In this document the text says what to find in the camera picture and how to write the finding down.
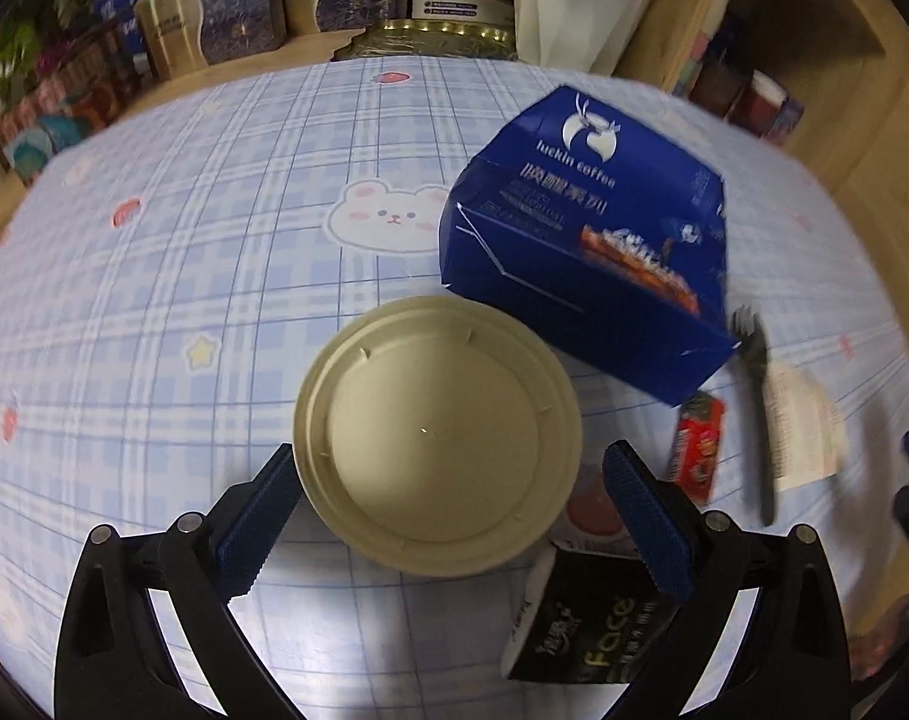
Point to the black plastic fork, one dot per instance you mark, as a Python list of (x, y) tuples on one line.
[(758, 390)]

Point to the blue coffee box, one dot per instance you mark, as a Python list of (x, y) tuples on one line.
[(574, 255)]

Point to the red cup white rim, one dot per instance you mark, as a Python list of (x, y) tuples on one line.
[(762, 101)]

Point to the black tissue packet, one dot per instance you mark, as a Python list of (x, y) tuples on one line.
[(574, 630)]

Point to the red rose plant white pot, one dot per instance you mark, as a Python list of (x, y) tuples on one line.
[(567, 7)]

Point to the white paper receipt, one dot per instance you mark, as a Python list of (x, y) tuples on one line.
[(807, 427)]

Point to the red snack wrapper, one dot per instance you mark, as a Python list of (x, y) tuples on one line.
[(698, 442)]

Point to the gold leaf tray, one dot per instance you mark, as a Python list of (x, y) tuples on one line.
[(424, 41)]

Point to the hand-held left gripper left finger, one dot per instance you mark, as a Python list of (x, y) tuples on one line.
[(263, 510)]

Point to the stack of pastel cups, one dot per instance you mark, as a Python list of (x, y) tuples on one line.
[(705, 37)]

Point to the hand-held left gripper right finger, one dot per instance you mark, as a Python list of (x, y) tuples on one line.
[(649, 517)]

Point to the cream round bowl lid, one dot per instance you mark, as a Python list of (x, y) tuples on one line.
[(432, 427)]

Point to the dark glass tumbler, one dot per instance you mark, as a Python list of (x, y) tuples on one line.
[(717, 86)]

